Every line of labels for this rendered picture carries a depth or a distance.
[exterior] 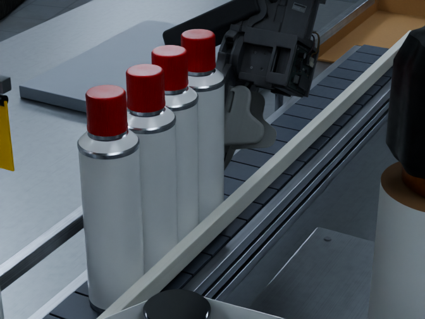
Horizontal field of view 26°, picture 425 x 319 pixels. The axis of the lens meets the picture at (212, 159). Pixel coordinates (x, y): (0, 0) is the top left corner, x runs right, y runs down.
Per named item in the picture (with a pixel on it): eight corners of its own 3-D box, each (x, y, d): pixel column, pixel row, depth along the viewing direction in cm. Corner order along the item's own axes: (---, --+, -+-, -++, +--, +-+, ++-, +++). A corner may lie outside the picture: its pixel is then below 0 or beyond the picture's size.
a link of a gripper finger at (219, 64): (214, 121, 93) (235, 37, 93) (201, 118, 94) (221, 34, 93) (233, 128, 97) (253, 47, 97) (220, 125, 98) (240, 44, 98)
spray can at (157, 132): (162, 290, 85) (157, 85, 76) (114, 276, 87) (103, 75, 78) (188, 262, 89) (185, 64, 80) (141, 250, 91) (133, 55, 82)
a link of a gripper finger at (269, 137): (258, 181, 95) (280, 95, 95) (208, 169, 98) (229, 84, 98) (269, 184, 98) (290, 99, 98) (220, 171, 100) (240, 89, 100)
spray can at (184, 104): (186, 261, 90) (183, 63, 80) (138, 250, 91) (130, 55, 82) (207, 235, 94) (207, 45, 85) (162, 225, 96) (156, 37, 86)
